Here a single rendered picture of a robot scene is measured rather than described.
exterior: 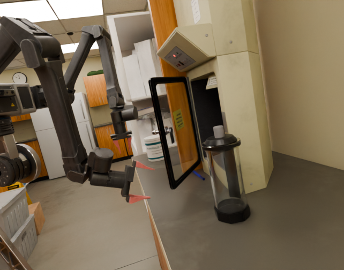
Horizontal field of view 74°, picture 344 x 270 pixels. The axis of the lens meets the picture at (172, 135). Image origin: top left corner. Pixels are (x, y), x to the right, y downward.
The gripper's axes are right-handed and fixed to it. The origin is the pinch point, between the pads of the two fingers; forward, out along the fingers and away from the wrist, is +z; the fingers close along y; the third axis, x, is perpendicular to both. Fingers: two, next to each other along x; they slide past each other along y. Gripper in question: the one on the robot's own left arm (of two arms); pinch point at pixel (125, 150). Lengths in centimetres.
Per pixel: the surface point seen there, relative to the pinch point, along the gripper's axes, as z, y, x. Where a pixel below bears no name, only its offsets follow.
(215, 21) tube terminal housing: -42, 34, -47
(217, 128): -11, 24, -57
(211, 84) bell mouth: -23, 35, -35
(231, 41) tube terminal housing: -35, 38, -47
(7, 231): 69, -114, 113
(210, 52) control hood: -33, 31, -47
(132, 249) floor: 110, -12, 89
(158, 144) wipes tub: 5.8, 20.9, 23.9
